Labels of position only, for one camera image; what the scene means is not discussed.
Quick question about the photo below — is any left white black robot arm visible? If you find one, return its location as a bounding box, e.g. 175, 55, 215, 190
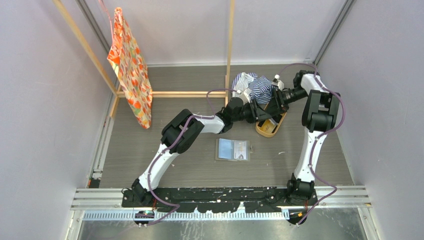
131, 97, 273, 207

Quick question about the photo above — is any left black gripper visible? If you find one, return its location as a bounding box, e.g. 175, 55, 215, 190
232, 100, 272, 125

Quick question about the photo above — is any wooden rack frame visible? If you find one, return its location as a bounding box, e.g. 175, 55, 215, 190
52, 0, 236, 118

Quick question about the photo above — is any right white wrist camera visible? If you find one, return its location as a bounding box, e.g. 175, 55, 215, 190
271, 74, 285, 91

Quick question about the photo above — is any blue white striped cloth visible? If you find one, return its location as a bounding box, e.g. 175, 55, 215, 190
231, 72, 278, 105

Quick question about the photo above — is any yellow oval tray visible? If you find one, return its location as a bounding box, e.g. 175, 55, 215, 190
255, 112, 287, 138

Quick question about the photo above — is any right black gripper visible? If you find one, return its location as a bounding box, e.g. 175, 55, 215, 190
265, 86, 308, 117

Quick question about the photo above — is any silver VIP card front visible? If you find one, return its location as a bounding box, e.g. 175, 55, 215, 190
233, 140, 250, 161

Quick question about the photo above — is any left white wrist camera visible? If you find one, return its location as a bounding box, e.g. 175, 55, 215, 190
236, 88, 251, 104

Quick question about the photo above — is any orange floral cloth bag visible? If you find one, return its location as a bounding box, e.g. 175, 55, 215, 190
107, 7, 153, 129

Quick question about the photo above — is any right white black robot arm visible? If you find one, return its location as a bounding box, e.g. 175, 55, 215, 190
265, 70, 340, 205

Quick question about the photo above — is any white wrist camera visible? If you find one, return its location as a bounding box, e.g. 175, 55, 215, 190
236, 88, 251, 104
271, 74, 285, 91

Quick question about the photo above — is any clear grey card holder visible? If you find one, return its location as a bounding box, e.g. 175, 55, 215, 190
215, 138, 252, 162

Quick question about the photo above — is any aluminium rail frame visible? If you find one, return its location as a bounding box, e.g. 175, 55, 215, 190
65, 185, 381, 240

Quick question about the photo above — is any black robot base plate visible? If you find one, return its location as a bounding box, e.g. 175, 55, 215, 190
121, 187, 320, 214

